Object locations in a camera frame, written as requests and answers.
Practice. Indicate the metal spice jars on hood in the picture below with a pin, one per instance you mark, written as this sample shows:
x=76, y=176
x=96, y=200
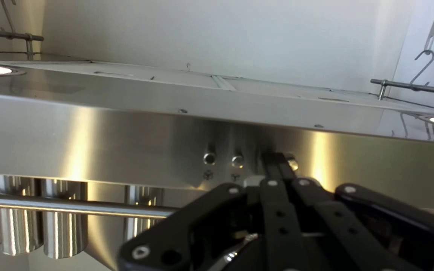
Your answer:
x=64, y=235

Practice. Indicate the stainless steel range hood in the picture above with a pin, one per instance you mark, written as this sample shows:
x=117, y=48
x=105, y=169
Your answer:
x=81, y=127

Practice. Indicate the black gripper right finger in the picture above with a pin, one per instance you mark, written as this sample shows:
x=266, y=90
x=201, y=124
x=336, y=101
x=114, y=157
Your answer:
x=373, y=232

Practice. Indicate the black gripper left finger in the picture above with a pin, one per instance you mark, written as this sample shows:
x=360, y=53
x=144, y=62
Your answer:
x=266, y=226

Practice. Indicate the hood button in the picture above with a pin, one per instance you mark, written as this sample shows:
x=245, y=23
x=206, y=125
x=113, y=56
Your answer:
x=238, y=160
x=292, y=163
x=209, y=155

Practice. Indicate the metal rail on hood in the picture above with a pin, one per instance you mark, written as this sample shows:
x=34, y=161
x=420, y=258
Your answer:
x=88, y=208

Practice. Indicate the utensil rail with hooks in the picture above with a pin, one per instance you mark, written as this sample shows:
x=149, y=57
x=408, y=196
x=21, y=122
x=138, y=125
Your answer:
x=412, y=83

